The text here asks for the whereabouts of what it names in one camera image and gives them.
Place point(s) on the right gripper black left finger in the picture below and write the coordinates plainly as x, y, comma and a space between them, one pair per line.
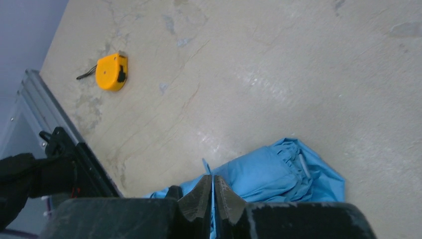
134, 218

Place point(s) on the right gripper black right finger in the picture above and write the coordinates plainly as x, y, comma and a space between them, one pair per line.
237, 219

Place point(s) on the light blue folding umbrella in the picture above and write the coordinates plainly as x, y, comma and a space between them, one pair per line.
287, 171

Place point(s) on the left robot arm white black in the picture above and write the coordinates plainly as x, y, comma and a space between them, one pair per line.
23, 176

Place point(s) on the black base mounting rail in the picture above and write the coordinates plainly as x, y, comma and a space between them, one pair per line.
90, 178

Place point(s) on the aluminium frame rail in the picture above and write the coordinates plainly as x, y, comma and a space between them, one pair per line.
34, 109

